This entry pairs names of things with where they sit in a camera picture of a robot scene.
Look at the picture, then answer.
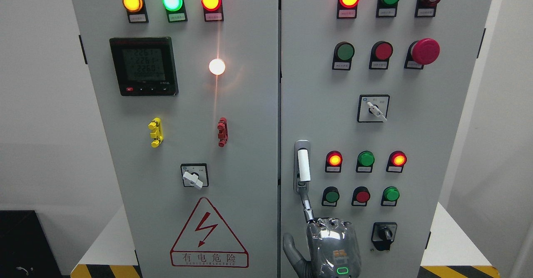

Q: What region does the green indicator light top left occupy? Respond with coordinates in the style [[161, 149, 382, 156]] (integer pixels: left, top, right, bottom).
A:
[[162, 0, 188, 23]]

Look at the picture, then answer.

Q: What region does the red push button second row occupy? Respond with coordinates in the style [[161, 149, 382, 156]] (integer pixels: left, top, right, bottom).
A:
[[368, 41, 394, 70]]

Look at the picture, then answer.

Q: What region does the black digital power meter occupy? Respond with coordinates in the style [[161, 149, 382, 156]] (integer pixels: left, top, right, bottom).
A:
[[109, 37, 179, 96]]

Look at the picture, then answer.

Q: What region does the red lit indicator top right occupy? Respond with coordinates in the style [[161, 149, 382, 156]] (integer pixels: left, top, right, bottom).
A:
[[336, 0, 360, 19]]

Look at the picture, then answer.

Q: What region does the red terminal connector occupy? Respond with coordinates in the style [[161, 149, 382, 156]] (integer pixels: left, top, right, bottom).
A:
[[217, 117, 229, 147]]

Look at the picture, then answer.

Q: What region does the red push button lower middle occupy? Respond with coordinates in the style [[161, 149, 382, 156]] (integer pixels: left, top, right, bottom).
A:
[[351, 186, 371, 206]]

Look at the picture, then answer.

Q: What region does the red lit indicator lower right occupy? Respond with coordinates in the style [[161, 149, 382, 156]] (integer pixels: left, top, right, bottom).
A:
[[386, 151, 407, 173]]

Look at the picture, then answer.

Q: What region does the black rotary knob switch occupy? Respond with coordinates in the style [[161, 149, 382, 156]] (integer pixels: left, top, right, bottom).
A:
[[371, 222, 398, 251]]

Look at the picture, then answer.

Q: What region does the red electric hazard warning sign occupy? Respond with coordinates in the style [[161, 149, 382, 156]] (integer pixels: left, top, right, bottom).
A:
[[170, 197, 249, 268]]

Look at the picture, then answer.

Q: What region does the black box lower left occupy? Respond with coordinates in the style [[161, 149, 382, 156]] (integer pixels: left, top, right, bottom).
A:
[[0, 210, 62, 278]]

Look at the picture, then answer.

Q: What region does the left grey cabinet door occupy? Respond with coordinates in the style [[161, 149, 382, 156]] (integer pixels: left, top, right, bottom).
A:
[[72, 0, 279, 278]]

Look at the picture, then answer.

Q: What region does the silver cabinet door handle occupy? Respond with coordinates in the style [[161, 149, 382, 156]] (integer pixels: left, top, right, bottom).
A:
[[293, 139, 311, 193]]

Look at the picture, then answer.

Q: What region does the left door white selector switch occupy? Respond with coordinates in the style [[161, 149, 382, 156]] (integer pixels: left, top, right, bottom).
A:
[[180, 164, 209, 189]]

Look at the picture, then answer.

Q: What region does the green button top right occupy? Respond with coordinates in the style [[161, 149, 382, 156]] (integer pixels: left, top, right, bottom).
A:
[[376, 0, 400, 18]]

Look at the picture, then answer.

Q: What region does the green indicator lower middle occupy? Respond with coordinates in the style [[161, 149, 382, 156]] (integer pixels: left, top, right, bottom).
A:
[[356, 151, 375, 173]]

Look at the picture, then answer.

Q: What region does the red indicator light top left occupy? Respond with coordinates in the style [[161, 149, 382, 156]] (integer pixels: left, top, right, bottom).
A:
[[201, 0, 224, 22]]

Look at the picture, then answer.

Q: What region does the right grey cabinet door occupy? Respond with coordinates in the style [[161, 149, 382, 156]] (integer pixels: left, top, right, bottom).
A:
[[280, 0, 492, 278]]

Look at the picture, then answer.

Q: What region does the green indicator lower right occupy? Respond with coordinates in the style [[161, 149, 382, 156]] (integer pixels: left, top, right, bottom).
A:
[[381, 186, 400, 206]]

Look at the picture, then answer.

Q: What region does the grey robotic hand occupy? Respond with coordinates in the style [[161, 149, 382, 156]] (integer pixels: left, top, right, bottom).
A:
[[282, 188, 361, 278]]

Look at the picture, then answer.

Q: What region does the red lit indicator lower left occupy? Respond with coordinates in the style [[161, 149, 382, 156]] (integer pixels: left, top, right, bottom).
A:
[[325, 151, 343, 173]]

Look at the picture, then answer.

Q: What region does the red lit indicator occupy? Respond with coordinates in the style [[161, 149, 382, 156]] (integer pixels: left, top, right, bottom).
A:
[[386, 151, 407, 173], [336, 0, 360, 19], [325, 151, 343, 173]]

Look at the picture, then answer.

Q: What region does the upper right white selector switch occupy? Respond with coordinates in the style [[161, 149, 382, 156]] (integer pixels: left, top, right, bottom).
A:
[[357, 94, 390, 123]]

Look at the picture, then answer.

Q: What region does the white glowing indicator light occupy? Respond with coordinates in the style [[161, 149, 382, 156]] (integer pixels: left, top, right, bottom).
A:
[[208, 58, 226, 76]]

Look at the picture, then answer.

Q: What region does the green push button lower left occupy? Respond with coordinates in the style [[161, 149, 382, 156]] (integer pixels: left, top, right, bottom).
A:
[[321, 186, 340, 207]]

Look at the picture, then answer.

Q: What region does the grey cabinet door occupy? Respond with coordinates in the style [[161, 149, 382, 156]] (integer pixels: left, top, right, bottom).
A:
[[72, 0, 279, 278], [280, 0, 492, 278]]

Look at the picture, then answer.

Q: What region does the green push button second row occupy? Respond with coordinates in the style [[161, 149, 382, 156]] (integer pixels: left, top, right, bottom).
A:
[[332, 42, 355, 71]]

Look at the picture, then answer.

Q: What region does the yellow terminal connector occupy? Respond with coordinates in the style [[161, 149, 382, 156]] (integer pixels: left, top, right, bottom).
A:
[[148, 117, 164, 148]]

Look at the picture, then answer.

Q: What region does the red mushroom emergency stop button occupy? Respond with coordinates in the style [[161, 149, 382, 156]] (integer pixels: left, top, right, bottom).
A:
[[404, 38, 440, 70]]

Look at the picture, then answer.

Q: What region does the dark red buzzer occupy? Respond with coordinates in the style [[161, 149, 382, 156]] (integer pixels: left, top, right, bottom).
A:
[[414, 0, 441, 17]]

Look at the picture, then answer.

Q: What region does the yellow indicator light top left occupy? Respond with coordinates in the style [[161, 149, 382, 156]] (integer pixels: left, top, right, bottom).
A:
[[122, 0, 149, 23]]

